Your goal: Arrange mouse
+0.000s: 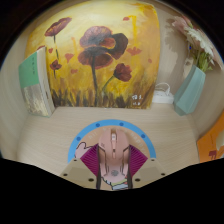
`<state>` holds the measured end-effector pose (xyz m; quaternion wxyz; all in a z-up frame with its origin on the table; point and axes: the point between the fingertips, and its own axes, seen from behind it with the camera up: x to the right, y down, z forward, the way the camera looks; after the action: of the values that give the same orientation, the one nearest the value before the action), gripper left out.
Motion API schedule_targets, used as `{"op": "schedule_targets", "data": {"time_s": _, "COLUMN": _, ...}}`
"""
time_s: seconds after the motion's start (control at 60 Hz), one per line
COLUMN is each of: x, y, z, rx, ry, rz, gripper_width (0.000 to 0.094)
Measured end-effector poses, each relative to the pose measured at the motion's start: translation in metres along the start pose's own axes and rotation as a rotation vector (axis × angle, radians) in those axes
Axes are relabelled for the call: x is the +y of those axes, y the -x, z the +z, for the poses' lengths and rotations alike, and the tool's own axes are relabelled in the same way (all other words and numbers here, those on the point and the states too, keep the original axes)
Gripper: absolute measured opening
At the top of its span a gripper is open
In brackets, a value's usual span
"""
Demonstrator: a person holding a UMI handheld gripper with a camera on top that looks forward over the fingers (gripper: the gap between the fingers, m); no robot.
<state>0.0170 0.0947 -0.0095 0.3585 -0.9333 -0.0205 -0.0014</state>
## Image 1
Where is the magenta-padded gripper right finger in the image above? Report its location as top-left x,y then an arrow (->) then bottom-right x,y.
125,144 -> 167,190

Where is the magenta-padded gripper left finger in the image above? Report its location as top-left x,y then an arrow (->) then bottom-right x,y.
59,143 -> 102,190

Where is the pink computer mouse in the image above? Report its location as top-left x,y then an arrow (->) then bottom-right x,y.
97,128 -> 131,186

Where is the round blue-rimmed cartoon mouse pad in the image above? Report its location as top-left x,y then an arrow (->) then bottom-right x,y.
67,118 -> 157,192

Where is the orange book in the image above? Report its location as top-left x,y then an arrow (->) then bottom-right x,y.
196,111 -> 224,164

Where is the teal faceted vase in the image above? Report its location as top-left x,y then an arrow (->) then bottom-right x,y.
173,64 -> 207,117

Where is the green and white book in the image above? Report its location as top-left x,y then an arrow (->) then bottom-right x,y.
18,46 -> 56,118

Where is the yellow poppy flower painting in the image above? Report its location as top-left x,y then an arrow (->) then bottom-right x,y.
24,1 -> 162,110

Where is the pink and white flower bouquet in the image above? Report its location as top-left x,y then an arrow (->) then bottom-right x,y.
171,14 -> 223,73

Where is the white power strip with cable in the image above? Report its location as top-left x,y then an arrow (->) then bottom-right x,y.
152,82 -> 175,105

